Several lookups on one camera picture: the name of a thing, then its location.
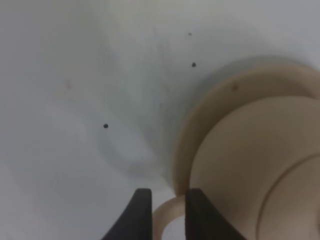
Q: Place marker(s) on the beige ceramic teapot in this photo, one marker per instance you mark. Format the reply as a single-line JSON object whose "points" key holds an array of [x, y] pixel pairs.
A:
{"points": [[260, 168]]}

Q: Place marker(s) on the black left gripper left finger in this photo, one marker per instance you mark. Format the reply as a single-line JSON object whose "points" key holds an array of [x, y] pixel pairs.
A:
{"points": [[135, 222]]}

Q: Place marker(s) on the beige round teapot tray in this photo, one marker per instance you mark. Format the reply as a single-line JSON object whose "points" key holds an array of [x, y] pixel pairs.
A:
{"points": [[250, 85]]}

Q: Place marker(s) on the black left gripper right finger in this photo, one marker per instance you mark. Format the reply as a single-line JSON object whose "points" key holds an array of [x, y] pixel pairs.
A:
{"points": [[203, 221]]}

